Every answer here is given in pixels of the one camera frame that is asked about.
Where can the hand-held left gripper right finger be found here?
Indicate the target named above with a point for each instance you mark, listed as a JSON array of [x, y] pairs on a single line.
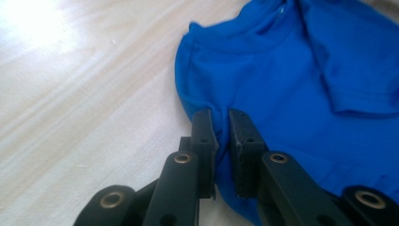
[[246, 150]]

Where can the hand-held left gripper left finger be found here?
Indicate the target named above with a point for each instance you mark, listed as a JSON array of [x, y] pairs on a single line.
[[204, 150]]

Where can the blue t-shirt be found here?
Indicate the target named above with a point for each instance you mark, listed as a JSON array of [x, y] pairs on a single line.
[[298, 94]]

